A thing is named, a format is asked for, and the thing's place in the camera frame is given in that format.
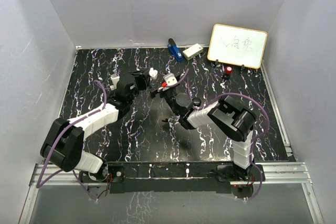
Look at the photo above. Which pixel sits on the blue stapler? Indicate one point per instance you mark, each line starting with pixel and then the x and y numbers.
pixel 174 50

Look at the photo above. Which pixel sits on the black earbud charging case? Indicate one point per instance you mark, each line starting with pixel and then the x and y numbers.
pixel 197 101

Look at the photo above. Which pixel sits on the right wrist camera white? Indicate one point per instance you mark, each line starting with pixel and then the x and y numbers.
pixel 169 81

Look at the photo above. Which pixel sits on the small white box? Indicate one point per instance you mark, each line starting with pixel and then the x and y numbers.
pixel 192 51

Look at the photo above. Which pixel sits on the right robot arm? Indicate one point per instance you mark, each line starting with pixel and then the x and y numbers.
pixel 231 117

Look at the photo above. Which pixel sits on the white earbud charging case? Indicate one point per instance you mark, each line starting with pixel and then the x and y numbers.
pixel 153 74

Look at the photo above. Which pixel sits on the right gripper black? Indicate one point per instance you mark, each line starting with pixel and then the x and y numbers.
pixel 161 92

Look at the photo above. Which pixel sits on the red emergency stop button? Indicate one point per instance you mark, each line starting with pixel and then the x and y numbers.
pixel 227 72

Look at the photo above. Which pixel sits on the whiteboard with yellow frame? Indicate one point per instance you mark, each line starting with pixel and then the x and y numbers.
pixel 237 46

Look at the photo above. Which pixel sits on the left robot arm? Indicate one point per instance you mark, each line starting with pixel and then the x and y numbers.
pixel 63 145

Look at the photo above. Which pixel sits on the aluminium rail frame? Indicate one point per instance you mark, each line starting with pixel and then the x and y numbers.
pixel 275 173

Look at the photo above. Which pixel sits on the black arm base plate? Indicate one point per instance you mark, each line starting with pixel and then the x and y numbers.
pixel 129 177

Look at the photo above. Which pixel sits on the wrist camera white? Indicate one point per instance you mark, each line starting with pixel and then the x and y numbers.
pixel 115 79
pixel 169 81

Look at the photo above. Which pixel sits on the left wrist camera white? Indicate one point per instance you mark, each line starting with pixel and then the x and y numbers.
pixel 115 79

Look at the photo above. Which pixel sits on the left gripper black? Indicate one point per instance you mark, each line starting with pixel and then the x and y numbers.
pixel 141 78

